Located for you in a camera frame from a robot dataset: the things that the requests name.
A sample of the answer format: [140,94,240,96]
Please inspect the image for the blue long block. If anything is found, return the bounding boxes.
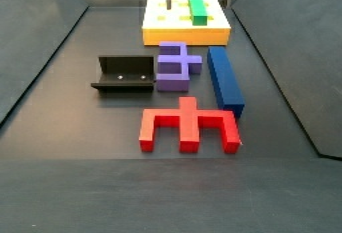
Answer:
[207,46,244,118]

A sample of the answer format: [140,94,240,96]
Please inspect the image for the yellow slotted board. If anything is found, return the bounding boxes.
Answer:
[141,0,231,46]

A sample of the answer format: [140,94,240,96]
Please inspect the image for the green long block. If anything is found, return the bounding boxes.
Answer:
[188,0,207,26]

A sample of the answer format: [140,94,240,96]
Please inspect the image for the purple cross-shaped block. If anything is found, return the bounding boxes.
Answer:
[156,41,203,92]

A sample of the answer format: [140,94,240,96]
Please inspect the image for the red fork-shaped block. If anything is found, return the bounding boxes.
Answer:
[139,97,240,154]

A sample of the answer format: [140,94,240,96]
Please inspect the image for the black angle bracket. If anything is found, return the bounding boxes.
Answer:
[91,55,155,91]

